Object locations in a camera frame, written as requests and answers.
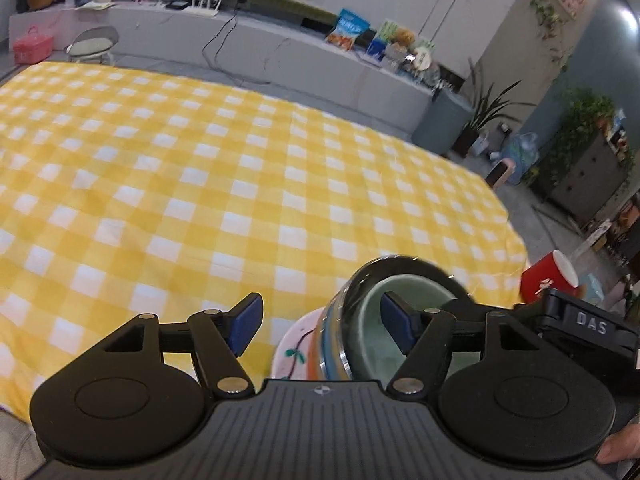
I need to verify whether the black power cable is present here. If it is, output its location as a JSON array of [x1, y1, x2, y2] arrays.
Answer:
[[200, 8, 271, 86]]

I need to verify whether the white fruity painted plate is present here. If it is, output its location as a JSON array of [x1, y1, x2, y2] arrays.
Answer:
[[270, 308, 323, 380]]

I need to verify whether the potted snake plant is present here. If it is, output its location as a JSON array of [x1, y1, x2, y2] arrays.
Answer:
[[452, 61, 535, 158]]

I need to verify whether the yellow checkered tablecloth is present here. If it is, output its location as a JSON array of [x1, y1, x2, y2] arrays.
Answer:
[[1, 63, 527, 418]]

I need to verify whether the teddy bear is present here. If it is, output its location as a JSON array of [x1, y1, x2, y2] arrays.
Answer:
[[387, 28, 416, 63]]

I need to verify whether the small round rolling stool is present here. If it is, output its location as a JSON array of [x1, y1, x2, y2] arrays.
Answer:
[[65, 26, 119, 66]]

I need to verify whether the blue snack bag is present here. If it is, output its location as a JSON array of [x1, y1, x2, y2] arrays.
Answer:
[[326, 9, 370, 51]]

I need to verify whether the red mug wooden handle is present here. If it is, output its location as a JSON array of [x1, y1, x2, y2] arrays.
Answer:
[[520, 249, 579, 304]]

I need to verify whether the small beige heater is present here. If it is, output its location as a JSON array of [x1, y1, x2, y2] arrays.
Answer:
[[485, 158, 515, 190]]

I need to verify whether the pink storage basket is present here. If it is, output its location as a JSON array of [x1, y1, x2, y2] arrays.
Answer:
[[12, 26, 53, 65]]

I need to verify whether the orange steel bowl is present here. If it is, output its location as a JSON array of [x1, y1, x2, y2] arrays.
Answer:
[[307, 330, 324, 380]]

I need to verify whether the person's hand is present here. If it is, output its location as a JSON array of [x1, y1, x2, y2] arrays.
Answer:
[[596, 424, 640, 465]]

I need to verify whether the grey drawer cabinet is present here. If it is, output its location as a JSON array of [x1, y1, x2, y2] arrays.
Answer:
[[539, 136, 627, 224]]

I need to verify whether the blue water jug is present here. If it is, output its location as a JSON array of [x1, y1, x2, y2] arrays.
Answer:
[[500, 132, 539, 185]]

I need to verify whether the blue steel bowl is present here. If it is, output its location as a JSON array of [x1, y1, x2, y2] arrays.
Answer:
[[309, 255, 472, 385]]

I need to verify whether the white wifi router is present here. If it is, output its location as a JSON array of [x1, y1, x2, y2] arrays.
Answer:
[[183, 0, 222, 18]]

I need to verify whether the green ceramic bowl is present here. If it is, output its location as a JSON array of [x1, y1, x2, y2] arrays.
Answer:
[[351, 274, 484, 382]]

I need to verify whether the grey trash bin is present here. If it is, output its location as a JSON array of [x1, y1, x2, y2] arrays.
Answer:
[[411, 89, 474, 155]]

